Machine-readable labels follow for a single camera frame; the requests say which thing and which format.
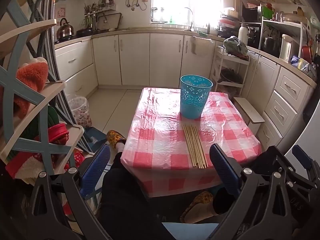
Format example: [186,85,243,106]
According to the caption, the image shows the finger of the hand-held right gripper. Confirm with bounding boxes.
[269,145,313,190]
[292,144,320,188]

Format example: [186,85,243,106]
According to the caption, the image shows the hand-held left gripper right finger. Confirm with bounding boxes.
[209,144,292,240]

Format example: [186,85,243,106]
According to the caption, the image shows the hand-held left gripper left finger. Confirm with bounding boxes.
[31,144,113,240]

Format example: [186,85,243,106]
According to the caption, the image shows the bunch of wooden chopsticks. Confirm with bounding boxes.
[182,124,209,169]

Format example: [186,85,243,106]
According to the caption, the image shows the blue perforated plastic basket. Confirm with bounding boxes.
[180,74,213,119]

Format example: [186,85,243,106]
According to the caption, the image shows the white appliance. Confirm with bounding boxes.
[285,100,320,160]

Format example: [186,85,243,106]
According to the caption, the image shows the person's black trouser leg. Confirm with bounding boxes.
[100,151,175,240]
[212,187,237,215]

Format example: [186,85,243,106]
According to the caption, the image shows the blue box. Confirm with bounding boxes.
[84,127,107,153]

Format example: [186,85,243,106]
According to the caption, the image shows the yellow patterned slipper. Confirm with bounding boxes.
[180,191,214,223]
[107,130,127,153]

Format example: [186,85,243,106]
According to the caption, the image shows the red knit item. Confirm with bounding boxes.
[47,124,70,145]

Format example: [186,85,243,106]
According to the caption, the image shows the small white stool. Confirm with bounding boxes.
[233,97,265,133]

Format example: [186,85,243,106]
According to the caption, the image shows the floral waste bin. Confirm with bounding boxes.
[67,94,92,128]

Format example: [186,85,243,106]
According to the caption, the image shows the red checked plastic tablecloth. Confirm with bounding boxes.
[120,87,262,198]

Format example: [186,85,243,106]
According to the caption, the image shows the person's light blue clothing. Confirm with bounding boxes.
[162,221,220,240]

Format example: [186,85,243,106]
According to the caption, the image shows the dark pan lid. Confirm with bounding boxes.
[220,69,242,83]

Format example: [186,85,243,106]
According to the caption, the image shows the blue packet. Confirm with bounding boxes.
[290,56,304,67]

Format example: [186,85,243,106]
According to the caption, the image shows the red pan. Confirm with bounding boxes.
[301,45,313,62]

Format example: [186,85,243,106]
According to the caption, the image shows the white rolling cart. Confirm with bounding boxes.
[210,46,250,97]

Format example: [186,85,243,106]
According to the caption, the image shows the white electric water boiler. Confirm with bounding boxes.
[279,34,300,63]

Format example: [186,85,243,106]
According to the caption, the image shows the orange plush hat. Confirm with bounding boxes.
[14,60,49,115]

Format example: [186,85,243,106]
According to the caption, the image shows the steel pot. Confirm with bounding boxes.
[261,37,275,53]

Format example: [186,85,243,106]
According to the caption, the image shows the cream base cabinets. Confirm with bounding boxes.
[54,29,318,153]

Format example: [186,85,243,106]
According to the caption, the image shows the bag of green vegetables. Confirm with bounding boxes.
[223,36,249,57]

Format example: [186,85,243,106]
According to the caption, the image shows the blue and beige shelf rack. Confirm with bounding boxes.
[0,0,85,180]

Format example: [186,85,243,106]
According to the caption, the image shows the white thermos jug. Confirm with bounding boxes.
[238,24,249,46]

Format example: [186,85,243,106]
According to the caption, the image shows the hanging plastic bag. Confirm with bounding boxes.
[191,36,200,54]

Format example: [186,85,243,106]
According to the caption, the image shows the white countertop shelf unit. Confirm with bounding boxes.
[259,17,310,63]

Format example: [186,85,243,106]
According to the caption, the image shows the black frying pan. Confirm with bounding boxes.
[76,27,94,37]

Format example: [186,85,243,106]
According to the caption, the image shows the steel kettle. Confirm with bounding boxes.
[56,17,75,39]

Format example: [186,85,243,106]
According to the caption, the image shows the stack of bowls and dishes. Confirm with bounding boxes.
[217,7,239,38]

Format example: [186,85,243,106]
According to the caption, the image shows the black microwave oven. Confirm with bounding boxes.
[242,5,263,23]

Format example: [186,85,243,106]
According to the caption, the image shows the green cutting board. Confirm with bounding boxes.
[262,6,275,19]

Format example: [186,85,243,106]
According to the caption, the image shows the leaning baking tray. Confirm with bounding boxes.
[97,12,123,30]

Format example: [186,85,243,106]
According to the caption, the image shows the curved steel faucet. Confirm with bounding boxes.
[184,7,195,32]

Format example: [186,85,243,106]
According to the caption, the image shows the window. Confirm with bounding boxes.
[151,0,223,24]

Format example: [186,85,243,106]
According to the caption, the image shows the wall spice rack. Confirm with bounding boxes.
[84,0,118,17]

